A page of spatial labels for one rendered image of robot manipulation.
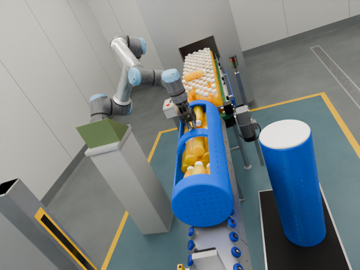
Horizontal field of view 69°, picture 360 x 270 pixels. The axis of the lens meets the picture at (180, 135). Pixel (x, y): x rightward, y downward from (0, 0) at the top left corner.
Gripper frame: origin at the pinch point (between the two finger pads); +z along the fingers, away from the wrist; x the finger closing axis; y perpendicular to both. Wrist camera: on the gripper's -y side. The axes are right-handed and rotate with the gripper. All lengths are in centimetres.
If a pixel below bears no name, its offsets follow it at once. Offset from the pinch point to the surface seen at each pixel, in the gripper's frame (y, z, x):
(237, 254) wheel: 66, 26, 11
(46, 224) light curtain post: 87, -32, -30
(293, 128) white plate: -1, 20, 54
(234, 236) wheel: 57, 26, 10
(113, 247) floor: -31, 123, -130
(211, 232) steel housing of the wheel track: 50, 30, -1
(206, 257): 72, 16, 1
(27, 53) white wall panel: -267, -65, -252
